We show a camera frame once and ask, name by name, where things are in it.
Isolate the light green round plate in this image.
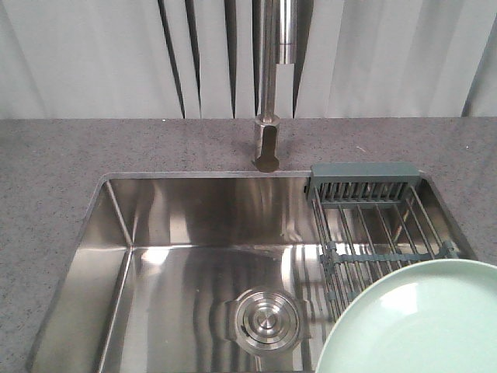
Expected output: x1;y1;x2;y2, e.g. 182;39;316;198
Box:
316;260;496;372

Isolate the grey over-sink drying rack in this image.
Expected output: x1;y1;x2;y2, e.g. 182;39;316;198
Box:
304;162;474;319

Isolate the stainless steel sink basin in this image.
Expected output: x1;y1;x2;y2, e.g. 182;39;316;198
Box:
27;172;337;372

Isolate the round steel sink drain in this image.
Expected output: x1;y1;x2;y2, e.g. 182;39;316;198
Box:
224;287;311;356

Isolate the stainless steel tall faucet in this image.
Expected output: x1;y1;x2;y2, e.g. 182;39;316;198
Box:
253;1;297;173

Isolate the white pleated curtain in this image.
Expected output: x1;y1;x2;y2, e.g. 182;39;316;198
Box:
1;1;496;119

